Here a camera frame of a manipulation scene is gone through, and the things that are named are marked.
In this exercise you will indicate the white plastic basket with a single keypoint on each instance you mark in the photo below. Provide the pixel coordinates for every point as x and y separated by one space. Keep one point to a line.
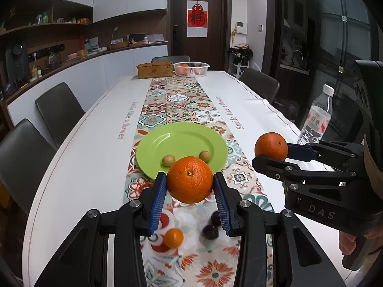
193 70

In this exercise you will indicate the white sideboard counter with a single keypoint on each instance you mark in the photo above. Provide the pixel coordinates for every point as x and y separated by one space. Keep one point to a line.
98 71

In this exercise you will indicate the dark grey chair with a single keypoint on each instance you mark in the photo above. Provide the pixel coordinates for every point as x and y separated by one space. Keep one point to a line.
58 110
260 82
170 59
24 161

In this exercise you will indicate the dark countertop appliance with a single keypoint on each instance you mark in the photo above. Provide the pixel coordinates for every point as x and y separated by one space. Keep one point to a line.
17 62

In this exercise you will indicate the person's right hand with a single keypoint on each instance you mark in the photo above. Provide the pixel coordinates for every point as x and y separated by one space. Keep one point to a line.
347 242

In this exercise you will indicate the kitchen faucet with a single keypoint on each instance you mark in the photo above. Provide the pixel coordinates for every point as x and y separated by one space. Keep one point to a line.
297 56

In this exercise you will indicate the orange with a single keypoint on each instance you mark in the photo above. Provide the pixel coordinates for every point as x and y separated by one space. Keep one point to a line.
189 179
184 65
271 146

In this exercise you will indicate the dark trash bin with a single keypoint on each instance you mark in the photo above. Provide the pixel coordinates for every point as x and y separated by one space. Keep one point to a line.
286 107

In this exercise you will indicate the clear plastic water bottle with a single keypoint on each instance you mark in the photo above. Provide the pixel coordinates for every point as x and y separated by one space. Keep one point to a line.
317 116

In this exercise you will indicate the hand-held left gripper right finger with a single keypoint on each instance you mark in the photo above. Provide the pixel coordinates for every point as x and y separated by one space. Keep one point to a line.
223 206

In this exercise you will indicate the woven wicker box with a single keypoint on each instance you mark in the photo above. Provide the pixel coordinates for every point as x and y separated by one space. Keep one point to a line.
154 70

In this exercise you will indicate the small desk lamp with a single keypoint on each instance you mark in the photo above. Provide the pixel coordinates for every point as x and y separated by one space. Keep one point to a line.
114 34

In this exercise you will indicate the white wall intercom panel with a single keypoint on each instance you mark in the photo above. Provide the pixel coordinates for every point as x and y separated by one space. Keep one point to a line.
241 27

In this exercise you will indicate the green plate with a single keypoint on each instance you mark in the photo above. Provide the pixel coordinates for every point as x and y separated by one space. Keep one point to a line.
179 139

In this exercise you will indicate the small tangerine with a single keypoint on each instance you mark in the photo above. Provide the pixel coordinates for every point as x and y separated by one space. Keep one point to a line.
173 237

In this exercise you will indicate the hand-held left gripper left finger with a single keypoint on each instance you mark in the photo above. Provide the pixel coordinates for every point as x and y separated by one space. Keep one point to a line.
158 203

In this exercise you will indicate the black bag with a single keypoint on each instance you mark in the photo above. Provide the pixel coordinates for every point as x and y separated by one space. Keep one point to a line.
137 38

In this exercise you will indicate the dark brown door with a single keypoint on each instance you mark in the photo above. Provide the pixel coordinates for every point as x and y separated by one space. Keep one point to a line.
215 30

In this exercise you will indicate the dark plum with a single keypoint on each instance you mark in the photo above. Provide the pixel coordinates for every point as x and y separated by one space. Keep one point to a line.
209 232
216 218

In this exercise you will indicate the rack with clothes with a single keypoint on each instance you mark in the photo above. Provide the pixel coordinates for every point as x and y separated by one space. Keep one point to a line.
241 56

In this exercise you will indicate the patterned table runner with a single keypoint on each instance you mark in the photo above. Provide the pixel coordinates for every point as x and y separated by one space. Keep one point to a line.
179 101

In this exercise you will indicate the glass kettle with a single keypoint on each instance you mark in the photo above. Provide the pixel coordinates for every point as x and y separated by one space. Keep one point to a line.
54 59

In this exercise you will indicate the small brown round fruit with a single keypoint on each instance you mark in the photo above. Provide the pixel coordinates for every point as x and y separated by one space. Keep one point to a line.
168 160
204 156

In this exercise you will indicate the wicker tray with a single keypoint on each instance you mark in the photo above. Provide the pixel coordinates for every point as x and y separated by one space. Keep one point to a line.
119 45

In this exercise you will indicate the yellow bottle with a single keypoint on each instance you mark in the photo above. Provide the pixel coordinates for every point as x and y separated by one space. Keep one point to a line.
36 72

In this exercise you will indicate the red and white wall poster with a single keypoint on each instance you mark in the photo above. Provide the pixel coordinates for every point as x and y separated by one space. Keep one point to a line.
197 18

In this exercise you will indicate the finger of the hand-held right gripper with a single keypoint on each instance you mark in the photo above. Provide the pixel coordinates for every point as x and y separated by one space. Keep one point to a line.
299 152
269 167

